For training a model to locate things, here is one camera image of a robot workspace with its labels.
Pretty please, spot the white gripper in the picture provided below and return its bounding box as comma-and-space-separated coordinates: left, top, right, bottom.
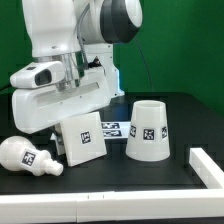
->
12, 68, 111, 134

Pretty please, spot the white lamp bulb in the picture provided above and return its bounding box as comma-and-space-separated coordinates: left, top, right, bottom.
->
0, 136, 63, 176

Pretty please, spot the white lamp base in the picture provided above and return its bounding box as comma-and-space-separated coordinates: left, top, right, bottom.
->
52, 112, 107, 167

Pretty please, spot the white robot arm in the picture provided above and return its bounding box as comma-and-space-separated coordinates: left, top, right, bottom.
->
10, 0, 143, 133

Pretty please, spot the white lamp shade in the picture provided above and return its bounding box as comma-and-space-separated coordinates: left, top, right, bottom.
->
126, 100, 170, 162

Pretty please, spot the white marker sheet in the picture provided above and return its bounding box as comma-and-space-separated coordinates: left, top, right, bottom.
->
101, 121, 130, 139

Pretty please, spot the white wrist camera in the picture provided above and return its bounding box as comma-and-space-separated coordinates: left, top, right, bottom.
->
10, 61, 65, 89

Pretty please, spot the white front fence rail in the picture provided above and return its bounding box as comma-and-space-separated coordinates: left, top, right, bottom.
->
0, 189, 224, 224

